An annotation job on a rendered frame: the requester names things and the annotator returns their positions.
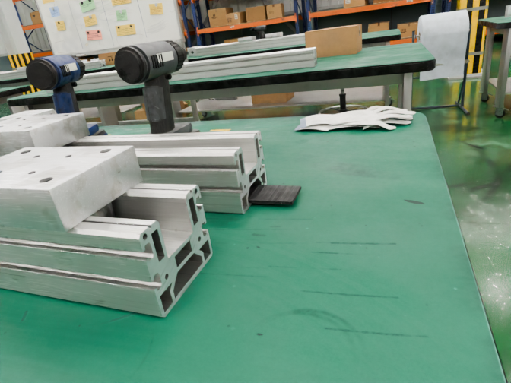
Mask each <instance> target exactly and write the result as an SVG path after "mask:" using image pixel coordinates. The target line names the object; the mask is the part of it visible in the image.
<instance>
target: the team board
mask: <svg viewBox="0 0 511 383"><path fill-rule="evenodd" d="M35 2H36V6H37V8H38V11H39V13H40V17H41V20H42V22H43V26H44V29H45V31H46V35H47V38H48V41H49V44H50V47H51V50H52V54H53V55H67V54H69V55H76V56H77V57H81V56H86V55H96V54H102V53H108V52H117V51H118V50H119V49H121V48H122V47H126V46H129V45H135V44H140V43H150V42H155V41H167V40H169V41H171V40H172V41H173V42H176V43H177V44H179V45H180V47H183V48H184V50H185V51H186V45H185V41H186V40H185V37H184V33H183V25H182V21H181V17H180V12H179V5H178V1H177V0H35ZM190 103H191V107H192V114H193V117H183V118H173V119H174V122H200V120H199V116H198V108H197V104H196V100H190ZM118 122H119V125H135V124H150V123H149V121H148V120H147V119H143V120H129V121H118Z"/></svg>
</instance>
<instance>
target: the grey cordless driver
mask: <svg viewBox="0 0 511 383"><path fill-rule="evenodd" d="M188 54H189V52H187V51H185V50H184V48H183V47H180V45H178V44H177V43H176V42H173V41H172V40H171V41H169V40H167V41H155V42H150V43H140V44H135V45H129V46H126V47H122V48H121V49H119V50H118V51H117V52H116V55H115V58H114V65H115V69H116V72H117V74H118V75H119V76H120V77H121V79H123V80H124V82H126V83H128V84H140V83H144V89H142V92H143V97H144V106H145V112H146V116H147V120H148V121H149V123H150V130H151V132H149V133H147V134H146V135H149V134H172V133H196V132H200V131H199V130H198V129H192V123H190V122H178V123H174V119H173V110H172V104H171V99H170V84H169V80H170V79H171V78H172V76H171V74H172V73H173V72H176V71H178V70H180V69H181V68H182V66H183V65H184V64H183V63H184V61H185V60H186V57H187V55H188Z"/></svg>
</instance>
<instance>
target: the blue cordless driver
mask: <svg viewBox="0 0 511 383"><path fill-rule="evenodd" d="M84 72H85V64H84V63H83V62H82V61H81V60H80V59H79V58H78V57H77V56H76V55H69V54H67V55H53V56H47V57H42V58H38V59H34V60H32V61H30V62H29V63H28V64H27V67H26V76H27V79H28V81H29V82H30V83H31V84H32V85H33V86H34V87H35V88H37V89H39V90H53V95H52V98H53V102H54V105H55V108H56V113H57V114H64V113H76V112H80V110H79V108H78V102H77V99H76V96H75V91H74V88H73V87H77V83H76V81H79V80H80V79H82V78H83V76H84ZM87 127H88V130H89V132H90V135H88V136H102V135H108V134H107V132H106V131H105V130H104V129H99V127H98V124H96V123H92V124H87Z"/></svg>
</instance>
